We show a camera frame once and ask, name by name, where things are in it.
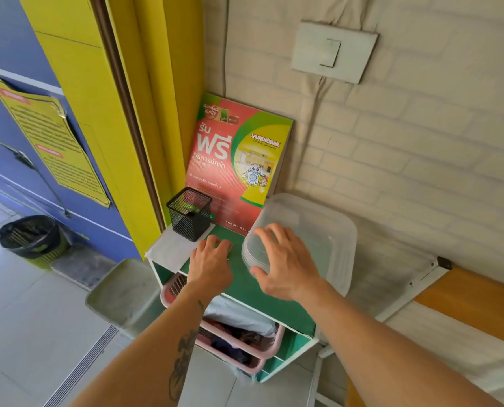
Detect person's left hand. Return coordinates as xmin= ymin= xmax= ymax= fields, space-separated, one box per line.
xmin=186 ymin=235 xmax=235 ymax=300

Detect person's right hand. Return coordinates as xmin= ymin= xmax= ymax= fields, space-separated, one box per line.
xmin=250 ymin=223 xmax=324 ymax=302

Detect clear plastic storage container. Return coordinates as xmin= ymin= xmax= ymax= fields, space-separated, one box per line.
xmin=241 ymin=192 xmax=358 ymax=298

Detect person's left forearm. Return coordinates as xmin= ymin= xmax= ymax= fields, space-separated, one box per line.
xmin=69 ymin=286 xmax=219 ymax=407

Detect person's right forearm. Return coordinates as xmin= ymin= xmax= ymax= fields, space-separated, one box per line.
xmin=296 ymin=277 xmax=504 ymax=407

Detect white and green shelf unit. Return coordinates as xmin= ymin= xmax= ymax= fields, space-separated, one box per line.
xmin=145 ymin=224 xmax=321 ymax=384

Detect black mesh pen holder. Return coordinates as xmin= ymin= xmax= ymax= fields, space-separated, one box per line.
xmin=166 ymin=187 xmax=213 ymax=243

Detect white plastic bag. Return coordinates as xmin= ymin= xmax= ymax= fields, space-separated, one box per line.
xmin=203 ymin=294 xmax=278 ymax=339

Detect white paper sheet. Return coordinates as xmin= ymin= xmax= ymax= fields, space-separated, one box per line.
xmin=145 ymin=224 xmax=216 ymax=274

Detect dark clothes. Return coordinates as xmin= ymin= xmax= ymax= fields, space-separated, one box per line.
xmin=210 ymin=321 xmax=264 ymax=366

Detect pink plastic basket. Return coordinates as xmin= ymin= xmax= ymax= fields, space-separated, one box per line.
xmin=160 ymin=273 xmax=286 ymax=375

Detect red and green advertising sign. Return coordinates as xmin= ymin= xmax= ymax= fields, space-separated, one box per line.
xmin=185 ymin=93 xmax=294 ymax=237

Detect grey plastic bin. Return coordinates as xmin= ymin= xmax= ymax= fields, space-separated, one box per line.
xmin=85 ymin=258 xmax=164 ymax=340

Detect metal floor drain grate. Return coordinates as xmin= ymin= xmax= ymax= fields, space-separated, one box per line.
xmin=43 ymin=325 xmax=120 ymax=407

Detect black bin in green basket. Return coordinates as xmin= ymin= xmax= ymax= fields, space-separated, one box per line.
xmin=0 ymin=215 xmax=71 ymax=270

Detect yellow notice poster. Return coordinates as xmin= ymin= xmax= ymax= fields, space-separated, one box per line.
xmin=0 ymin=72 xmax=112 ymax=209

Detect grey metal bar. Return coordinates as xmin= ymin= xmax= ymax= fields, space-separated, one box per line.
xmin=0 ymin=130 xmax=73 ymax=219

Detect yellow door frame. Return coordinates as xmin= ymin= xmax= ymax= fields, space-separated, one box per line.
xmin=18 ymin=0 xmax=206 ymax=260

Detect white wall light switch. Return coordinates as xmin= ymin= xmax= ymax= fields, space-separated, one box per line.
xmin=290 ymin=20 xmax=379 ymax=85

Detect white painted wall cable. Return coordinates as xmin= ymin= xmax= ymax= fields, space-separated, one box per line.
xmin=221 ymin=0 xmax=231 ymax=98

